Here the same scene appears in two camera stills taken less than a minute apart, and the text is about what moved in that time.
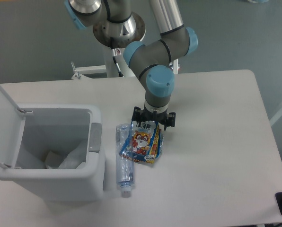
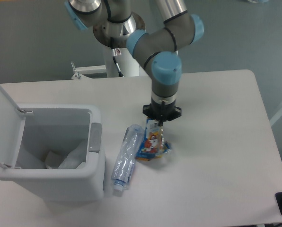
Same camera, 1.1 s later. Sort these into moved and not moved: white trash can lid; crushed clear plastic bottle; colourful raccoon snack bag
Moved: colourful raccoon snack bag; crushed clear plastic bottle
Not moved: white trash can lid
